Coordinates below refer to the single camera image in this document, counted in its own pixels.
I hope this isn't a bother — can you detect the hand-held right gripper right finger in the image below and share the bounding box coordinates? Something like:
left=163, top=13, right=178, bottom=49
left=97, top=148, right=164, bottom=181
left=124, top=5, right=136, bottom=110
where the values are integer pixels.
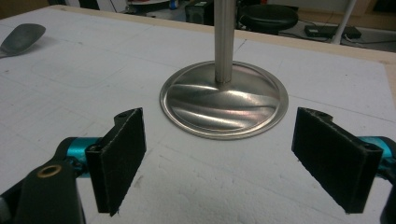
left=291, top=106, right=384, bottom=215

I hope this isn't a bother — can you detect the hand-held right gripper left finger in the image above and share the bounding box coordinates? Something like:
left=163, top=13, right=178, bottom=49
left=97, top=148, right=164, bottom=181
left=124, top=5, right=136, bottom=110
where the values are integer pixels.
left=85, top=107, right=148, bottom=217

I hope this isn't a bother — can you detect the flat black device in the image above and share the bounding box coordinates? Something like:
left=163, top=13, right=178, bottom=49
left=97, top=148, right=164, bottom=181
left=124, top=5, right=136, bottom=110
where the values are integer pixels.
left=304, top=24, right=362, bottom=40

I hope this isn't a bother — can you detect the white stand leg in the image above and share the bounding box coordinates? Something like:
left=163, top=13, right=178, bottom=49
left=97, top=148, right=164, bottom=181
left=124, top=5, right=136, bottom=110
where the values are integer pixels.
left=331, top=0, right=358, bottom=45

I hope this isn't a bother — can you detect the grey metal spoon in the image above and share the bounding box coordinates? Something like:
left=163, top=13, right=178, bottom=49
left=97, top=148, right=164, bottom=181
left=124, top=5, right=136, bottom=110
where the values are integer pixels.
left=0, top=22, right=47, bottom=60

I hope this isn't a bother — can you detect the black round stool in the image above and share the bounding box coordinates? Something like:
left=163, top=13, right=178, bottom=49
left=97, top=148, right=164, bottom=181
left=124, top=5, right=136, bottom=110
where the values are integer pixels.
left=237, top=4, right=299, bottom=35

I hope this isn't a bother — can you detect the black box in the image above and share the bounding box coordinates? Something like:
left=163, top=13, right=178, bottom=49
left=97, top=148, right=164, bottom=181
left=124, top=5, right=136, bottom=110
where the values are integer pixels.
left=185, top=1, right=216, bottom=26

